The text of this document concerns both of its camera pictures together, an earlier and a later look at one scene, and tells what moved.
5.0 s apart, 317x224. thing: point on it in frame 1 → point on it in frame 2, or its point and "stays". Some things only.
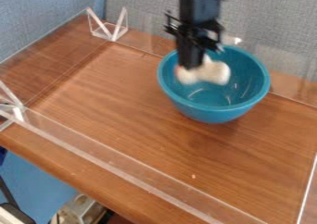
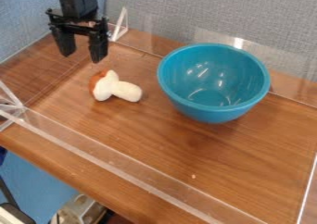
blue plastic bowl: x=212 y=103 stays
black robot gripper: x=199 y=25 → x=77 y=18
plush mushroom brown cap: x=211 y=71 → x=108 y=86
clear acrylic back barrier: x=280 y=36 stays
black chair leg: x=13 y=205 stays
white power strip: x=82 y=211 stays
